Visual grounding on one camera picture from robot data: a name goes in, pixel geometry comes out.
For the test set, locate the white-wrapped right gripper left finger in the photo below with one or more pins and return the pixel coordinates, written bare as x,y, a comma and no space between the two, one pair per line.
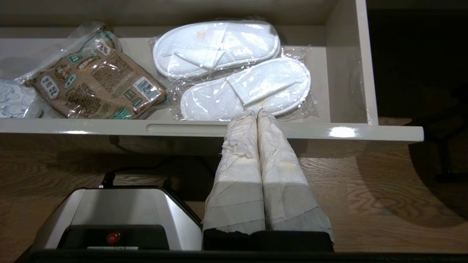
237,175

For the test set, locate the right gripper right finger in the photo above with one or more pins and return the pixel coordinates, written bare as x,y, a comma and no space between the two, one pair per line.
285,182

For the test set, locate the wide cream cabinet drawer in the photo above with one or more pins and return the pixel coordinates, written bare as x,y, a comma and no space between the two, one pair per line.
329,73

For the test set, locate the brown printed snack packet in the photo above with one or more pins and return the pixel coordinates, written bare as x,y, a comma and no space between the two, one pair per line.
98,84

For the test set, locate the white blue-patterned tissue packet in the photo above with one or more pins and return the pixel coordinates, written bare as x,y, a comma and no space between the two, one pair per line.
16,98

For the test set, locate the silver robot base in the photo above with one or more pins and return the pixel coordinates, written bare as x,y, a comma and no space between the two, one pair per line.
117,208

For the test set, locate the bagged white slippers showing soles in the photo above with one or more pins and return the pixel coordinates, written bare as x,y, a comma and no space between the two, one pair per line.
215,47

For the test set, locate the red emergency stop button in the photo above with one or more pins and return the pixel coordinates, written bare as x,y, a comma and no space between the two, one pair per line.
113,238

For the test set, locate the white handwritten label sticker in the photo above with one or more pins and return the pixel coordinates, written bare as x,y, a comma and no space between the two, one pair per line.
113,248

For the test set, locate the black metal chair base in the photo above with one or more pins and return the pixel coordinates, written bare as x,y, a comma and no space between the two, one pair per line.
444,153

